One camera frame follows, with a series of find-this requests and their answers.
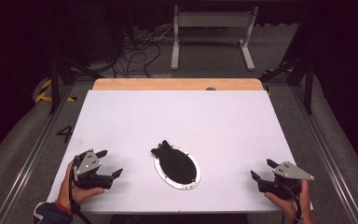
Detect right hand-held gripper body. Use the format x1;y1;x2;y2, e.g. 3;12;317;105
257;160;315;200

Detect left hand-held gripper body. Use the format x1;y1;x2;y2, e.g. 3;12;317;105
72;148;115;190

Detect black cloth pouch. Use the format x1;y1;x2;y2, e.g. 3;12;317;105
150;139;199;185

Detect silver oval plate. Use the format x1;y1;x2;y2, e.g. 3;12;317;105
153;145;202;190

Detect person's left hand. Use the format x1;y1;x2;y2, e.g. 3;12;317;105
56;161;105;210

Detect person's right hand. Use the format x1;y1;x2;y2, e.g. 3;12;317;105
264;179;313;222

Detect black metal stand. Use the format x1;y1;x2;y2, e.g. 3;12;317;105
45;6;106;115
258;6;316;116

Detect white table board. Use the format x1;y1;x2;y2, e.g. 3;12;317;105
47;90;314;215

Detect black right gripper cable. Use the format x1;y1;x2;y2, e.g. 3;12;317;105
279;183;304;224

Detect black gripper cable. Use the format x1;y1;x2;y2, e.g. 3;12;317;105
279;183;304;224
69;157;92;224

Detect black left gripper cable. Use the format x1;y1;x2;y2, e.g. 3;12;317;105
69;157;92;224

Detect aluminium floor rail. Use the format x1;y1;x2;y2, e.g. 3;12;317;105
288;84;358;224
0;83;77;224

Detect red bracelet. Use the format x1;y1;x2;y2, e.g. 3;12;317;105
55;200;74;217

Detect bundle of floor cables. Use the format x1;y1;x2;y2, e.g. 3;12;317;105
110;26;175;79

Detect white metal stand frame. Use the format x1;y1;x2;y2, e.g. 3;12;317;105
171;4;259;72

